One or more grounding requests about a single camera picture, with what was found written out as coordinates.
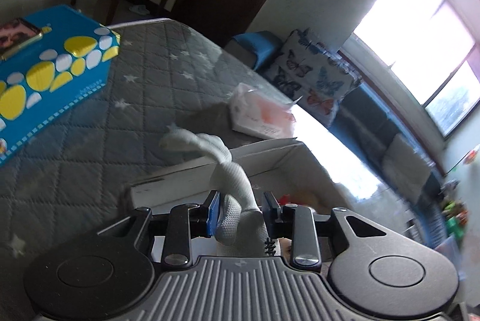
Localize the red round toy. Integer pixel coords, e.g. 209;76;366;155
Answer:
277;194;301;207

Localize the white cardboard box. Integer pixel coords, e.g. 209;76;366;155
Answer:
128;139;351;214

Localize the pink tissue pack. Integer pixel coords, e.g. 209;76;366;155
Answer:
229;83;296;139

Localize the blue sofa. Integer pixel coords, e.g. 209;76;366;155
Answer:
225;30;448;247

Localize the white folded cushion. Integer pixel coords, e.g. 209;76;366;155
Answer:
382;133;431;204

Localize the butterfly print cushion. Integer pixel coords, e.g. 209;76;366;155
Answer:
263;29;361;127

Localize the pile of small toys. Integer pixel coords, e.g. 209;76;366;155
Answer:
439;180;469;245

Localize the blue yellow patterned box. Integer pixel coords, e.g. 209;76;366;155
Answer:
1;4;120;162

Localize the window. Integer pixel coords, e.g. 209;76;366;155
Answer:
343;0;479;140

